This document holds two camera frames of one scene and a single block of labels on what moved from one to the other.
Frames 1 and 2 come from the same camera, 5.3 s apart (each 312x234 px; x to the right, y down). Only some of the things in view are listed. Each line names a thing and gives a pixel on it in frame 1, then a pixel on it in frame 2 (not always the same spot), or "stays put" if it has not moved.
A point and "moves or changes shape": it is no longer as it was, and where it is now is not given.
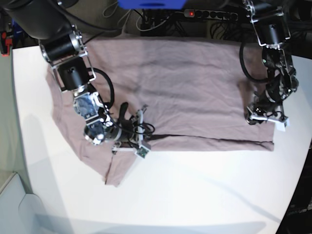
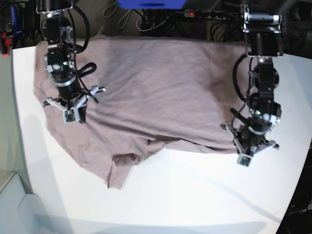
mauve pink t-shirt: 152,93 moves or changes shape
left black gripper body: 127,129 -> 68,94
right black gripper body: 268,99 -> 247,138
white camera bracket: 142,150 -> 71,114
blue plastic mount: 152,4 stays put
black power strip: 210,14 stays put
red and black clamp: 5,43 stays put
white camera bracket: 281,123 -> 243,158
